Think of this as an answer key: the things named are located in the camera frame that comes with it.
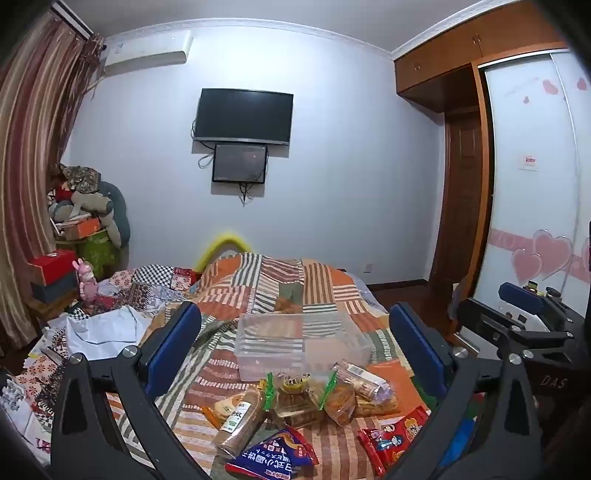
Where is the black wall television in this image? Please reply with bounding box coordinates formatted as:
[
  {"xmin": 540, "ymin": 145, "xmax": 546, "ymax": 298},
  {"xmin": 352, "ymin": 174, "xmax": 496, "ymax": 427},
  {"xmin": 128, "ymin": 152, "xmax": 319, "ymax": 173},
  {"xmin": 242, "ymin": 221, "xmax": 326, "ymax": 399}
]
[{"xmin": 193, "ymin": 88, "xmax": 295, "ymax": 147}]

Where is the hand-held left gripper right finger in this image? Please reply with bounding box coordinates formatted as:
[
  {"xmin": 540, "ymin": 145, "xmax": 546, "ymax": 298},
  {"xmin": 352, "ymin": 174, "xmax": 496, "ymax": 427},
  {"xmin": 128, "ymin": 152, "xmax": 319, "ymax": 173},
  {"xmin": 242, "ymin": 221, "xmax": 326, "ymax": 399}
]
[{"xmin": 383, "ymin": 302, "xmax": 542, "ymax": 480}]

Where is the white case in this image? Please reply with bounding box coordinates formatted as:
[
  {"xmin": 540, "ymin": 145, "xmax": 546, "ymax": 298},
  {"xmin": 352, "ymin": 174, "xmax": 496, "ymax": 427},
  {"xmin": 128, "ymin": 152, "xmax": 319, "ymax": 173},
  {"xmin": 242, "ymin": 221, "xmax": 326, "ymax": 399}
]
[{"xmin": 517, "ymin": 279, "xmax": 561, "ymax": 334}]

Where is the green box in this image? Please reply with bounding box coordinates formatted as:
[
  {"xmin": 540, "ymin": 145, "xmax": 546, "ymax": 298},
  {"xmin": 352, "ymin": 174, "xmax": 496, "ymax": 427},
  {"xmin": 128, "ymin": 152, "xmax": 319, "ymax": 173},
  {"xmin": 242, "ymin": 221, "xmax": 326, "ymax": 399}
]
[{"xmin": 76, "ymin": 231, "xmax": 116, "ymax": 280}]

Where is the orange striped patchwork blanket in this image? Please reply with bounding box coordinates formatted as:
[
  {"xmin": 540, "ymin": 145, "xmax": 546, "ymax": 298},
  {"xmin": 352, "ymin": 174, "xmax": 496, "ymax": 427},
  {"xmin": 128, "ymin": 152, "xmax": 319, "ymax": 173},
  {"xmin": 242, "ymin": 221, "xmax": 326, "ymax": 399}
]
[{"xmin": 106, "ymin": 253, "xmax": 444, "ymax": 480}]

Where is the small black monitor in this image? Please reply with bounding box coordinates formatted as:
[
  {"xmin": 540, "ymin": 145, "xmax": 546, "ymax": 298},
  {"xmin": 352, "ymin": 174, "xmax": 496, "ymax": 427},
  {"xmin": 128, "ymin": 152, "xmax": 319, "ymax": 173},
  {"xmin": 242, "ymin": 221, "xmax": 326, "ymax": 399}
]
[{"xmin": 212, "ymin": 143, "xmax": 270, "ymax": 184}]

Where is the clear plastic container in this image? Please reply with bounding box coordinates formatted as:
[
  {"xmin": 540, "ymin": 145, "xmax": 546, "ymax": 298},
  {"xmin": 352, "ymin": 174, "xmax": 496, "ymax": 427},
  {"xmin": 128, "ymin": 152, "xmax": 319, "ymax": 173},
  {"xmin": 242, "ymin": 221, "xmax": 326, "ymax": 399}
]
[{"xmin": 235, "ymin": 313, "xmax": 372, "ymax": 381}]

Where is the grey bag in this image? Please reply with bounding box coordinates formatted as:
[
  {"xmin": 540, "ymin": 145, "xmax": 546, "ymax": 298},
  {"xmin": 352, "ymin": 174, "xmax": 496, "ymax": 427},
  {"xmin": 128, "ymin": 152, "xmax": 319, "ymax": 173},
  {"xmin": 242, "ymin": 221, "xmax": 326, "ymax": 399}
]
[{"xmin": 449, "ymin": 281, "xmax": 465, "ymax": 333}]

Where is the green-edged cake packet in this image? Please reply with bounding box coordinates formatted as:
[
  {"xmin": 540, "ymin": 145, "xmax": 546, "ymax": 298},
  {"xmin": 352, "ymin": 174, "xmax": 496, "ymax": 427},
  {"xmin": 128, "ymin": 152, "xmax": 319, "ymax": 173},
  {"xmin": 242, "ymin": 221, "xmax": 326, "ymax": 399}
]
[{"xmin": 264, "ymin": 371, "xmax": 339, "ymax": 428}]

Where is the blue and red snack packet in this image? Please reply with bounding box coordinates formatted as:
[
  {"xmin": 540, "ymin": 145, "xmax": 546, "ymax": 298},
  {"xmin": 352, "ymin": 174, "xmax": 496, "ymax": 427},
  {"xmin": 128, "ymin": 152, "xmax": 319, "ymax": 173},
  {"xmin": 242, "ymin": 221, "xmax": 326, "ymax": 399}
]
[{"xmin": 225, "ymin": 427, "xmax": 320, "ymax": 479}]

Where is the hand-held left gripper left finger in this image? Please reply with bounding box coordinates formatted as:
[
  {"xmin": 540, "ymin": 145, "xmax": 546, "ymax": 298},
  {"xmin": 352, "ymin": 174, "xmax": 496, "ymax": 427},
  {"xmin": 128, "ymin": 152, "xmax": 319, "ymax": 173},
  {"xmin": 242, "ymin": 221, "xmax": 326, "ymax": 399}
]
[{"xmin": 50, "ymin": 301, "xmax": 213, "ymax": 480}]

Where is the orange crispy snack packet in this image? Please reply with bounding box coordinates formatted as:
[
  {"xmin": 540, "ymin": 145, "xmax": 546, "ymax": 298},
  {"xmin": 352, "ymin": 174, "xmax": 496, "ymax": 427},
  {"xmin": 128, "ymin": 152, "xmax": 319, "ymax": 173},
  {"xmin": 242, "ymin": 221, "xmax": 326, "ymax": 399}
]
[{"xmin": 323, "ymin": 383, "xmax": 357, "ymax": 426}]

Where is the yellow pastry packet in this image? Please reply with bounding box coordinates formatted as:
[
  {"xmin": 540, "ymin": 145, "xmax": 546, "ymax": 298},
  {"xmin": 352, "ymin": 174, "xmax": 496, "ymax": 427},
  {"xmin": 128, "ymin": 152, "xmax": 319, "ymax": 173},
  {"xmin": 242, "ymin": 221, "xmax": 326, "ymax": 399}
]
[{"xmin": 202, "ymin": 396, "xmax": 243, "ymax": 430}]

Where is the white cloth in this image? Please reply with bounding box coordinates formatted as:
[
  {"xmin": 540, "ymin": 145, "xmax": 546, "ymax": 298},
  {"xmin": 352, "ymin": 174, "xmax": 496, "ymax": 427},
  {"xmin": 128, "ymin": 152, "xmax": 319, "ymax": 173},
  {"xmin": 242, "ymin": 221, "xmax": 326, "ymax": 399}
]
[{"xmin": 65, "ymin": 305, "xmax": 153, "ymax": 363}]

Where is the brown bread packet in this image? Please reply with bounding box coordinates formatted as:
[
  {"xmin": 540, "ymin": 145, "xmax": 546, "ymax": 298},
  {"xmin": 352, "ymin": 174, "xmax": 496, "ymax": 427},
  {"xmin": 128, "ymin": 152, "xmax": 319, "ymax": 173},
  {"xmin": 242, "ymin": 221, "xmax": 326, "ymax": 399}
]
[{"xmin": 213, "ymin": 387, "xmax": 267, "ymax": 459}]

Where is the pink toy rabbit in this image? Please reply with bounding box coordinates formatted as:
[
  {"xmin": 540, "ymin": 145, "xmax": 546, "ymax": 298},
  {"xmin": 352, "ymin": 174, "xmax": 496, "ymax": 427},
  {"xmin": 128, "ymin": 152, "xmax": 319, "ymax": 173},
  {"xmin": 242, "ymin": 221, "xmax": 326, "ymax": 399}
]
[{"xmin": 71, "ymin": 258, "xmax": 100, "ymax": 305}]

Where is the dark grey box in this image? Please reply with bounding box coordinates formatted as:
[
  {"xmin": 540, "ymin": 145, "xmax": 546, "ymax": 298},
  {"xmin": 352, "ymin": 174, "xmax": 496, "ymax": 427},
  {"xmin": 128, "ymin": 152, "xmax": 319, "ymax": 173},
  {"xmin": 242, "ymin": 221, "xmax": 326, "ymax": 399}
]
[{"xmin": 30, "ymin": 272, "xmax": 79, "ymax": 305}]

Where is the checkered patchwork quilt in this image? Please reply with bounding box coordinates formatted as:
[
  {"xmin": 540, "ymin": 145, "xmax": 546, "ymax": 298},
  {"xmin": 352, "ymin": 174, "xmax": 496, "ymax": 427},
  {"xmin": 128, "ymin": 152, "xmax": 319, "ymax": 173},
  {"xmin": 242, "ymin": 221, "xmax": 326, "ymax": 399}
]
[{"xmin": 0, "ymin": 263, "xmax": 204, "ymax": 462}]

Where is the striped brown curtain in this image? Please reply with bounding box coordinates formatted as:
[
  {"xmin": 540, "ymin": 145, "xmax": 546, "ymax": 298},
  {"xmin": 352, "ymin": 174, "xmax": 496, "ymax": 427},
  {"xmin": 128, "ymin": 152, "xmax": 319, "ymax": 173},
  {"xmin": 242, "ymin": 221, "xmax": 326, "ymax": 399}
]
[{"xmin": 0, "ymin": 9, "xmax": 105, "ymax": 333}]

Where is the wooden wardrobe cabinet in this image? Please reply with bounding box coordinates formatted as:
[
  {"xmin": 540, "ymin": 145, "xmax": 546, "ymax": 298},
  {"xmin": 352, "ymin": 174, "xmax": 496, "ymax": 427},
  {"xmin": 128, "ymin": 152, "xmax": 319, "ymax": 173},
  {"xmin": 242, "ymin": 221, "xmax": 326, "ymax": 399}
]
[{"xmin": 393, "ymin": 0, "xmax": 573, "ymax": 112}]

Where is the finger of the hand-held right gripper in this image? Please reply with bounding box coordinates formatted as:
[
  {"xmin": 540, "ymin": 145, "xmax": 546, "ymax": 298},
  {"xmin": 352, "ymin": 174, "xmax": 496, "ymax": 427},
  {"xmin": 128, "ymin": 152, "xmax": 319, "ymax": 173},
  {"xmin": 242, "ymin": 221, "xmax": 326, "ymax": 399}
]
[
  {"xmin": 456, "ymin": 297, "xmax": 528, "ymax": 361},
  {"xmin": 498, "ymin": 281, "xmax": 579, "ymax": 325}
]

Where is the white heart-patterned sliding door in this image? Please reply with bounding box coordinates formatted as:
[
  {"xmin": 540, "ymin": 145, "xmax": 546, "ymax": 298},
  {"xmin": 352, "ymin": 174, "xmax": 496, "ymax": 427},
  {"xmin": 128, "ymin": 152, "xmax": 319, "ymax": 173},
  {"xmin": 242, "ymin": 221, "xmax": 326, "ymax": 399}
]
[{"xmin": 471, "ymin": 48, "xmax": 591, "ymax": 324}]

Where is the white air conditioner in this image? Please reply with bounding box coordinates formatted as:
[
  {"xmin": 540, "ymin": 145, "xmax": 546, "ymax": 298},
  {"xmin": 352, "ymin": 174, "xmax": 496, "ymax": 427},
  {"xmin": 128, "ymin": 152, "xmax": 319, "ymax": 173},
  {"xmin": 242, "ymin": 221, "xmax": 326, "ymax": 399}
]
[{"xmin": 102, "ymin": 30, "xmax": 195, "ymax": 77}]

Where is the red box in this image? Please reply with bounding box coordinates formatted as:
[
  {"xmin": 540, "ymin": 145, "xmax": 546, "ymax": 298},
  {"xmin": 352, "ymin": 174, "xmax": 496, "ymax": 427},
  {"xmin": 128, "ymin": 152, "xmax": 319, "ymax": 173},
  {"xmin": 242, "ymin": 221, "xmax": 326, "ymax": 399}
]
[{"xmin": 28, "ymin": 249, "xmax": 78, "ymax": 284}]

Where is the yellow hoop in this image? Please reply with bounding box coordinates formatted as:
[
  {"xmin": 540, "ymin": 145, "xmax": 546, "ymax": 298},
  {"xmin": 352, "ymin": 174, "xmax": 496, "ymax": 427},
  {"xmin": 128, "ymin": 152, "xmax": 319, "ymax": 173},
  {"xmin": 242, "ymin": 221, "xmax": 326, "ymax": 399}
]
[{"xmin": 194, "ymin": 231, "xmax": 252, "ymax": 273}]

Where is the clear biscuit packet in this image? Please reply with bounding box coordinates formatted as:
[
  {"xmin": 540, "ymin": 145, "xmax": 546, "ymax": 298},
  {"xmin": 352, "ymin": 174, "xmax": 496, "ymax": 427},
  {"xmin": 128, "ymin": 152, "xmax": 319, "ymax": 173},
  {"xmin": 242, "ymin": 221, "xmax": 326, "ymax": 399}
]
[{"xmin": 332, "ymin": 360, "xmax": 399, "ymax": 416}]

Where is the orange box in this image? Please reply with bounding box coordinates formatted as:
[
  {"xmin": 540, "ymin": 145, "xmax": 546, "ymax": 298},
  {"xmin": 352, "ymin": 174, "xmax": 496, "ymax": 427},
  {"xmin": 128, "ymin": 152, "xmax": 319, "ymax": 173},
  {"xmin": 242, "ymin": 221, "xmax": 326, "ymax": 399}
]
[{"xmin": 62, "ymin": 217, "xmax": 102, "ymax": 241}]

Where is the brown wooden door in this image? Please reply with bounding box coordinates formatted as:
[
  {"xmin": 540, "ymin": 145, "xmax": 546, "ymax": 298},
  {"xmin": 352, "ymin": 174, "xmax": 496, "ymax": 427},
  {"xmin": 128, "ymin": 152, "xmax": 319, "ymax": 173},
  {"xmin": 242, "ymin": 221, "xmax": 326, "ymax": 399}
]
[{"xmin": 429, "ymin": 108, "xmax": 485, "ymax": 296}]

